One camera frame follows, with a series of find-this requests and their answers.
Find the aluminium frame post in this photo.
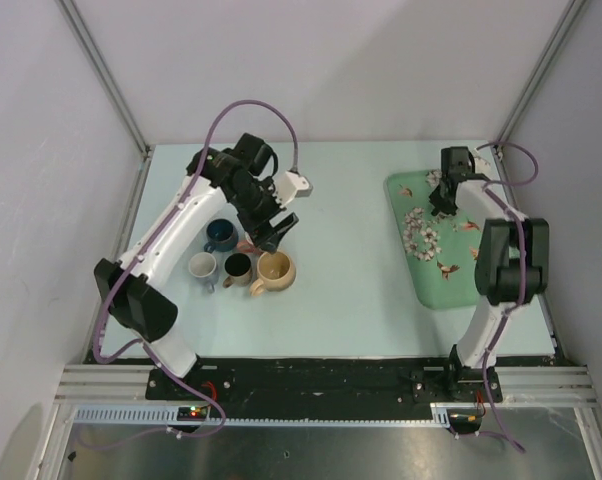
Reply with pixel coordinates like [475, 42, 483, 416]
[54, 0, 153, 160]
[491, 0, 591, 160]

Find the right aluminium frame post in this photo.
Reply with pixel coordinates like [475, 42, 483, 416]
[491, 0, 591, 160]

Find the tan ceramic teapot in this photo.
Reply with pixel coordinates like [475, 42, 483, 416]
[249, 251, 297, 296]

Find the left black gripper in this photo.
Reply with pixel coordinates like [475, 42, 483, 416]
[229, 176, 297, 253]

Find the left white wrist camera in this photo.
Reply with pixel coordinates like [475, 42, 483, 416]
[274, 171, 313, 207]

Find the small blue-grey cup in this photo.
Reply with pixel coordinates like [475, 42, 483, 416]
[188, 252, 219, 294]

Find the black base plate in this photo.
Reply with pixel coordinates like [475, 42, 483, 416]
[145, 358, 503, 422]

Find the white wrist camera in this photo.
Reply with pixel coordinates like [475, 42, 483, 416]
[473, 156, 492, 177]
[274, 171, 313, 207]

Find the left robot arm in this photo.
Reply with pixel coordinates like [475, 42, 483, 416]
[94, 133, 312, 399]

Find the brown striped cup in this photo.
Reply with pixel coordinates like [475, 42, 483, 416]
[223, 253, 253, 288]

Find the left aluminium frame post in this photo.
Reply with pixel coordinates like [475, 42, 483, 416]
[54, 0, 153, 160]

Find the green floral tray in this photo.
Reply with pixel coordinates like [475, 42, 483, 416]
[386, 170, 489, 311]

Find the small circuit board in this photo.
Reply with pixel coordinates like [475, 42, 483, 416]
[177, 406, 209, 421]

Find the salmon pink mug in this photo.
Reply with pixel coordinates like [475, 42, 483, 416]
[236, 239, 260, 254]

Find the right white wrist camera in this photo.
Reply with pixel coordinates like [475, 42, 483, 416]
[473, 156, 492, 177]

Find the grey cable duct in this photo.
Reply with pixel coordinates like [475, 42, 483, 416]
[74, 405, 450, 428]

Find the blue mug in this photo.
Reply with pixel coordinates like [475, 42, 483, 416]
[203, 218, 238, 253]

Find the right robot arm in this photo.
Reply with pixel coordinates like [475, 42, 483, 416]
[429, 146, 550, 401]

